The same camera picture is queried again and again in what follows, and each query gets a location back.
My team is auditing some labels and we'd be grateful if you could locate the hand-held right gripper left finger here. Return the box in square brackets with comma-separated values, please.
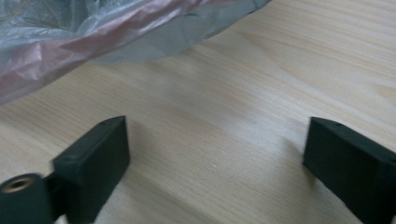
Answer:
[50, 115, 131, 224]

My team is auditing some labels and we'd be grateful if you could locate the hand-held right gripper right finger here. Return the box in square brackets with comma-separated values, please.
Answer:
[303, 117, 396, 224]

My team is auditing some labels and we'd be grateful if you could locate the light wooden table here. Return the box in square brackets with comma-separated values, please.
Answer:
[0, 0, 396, 224]

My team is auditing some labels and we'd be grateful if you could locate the translucent grey plastic bag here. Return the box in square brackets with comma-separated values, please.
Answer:
[0, 0, 272, 105]

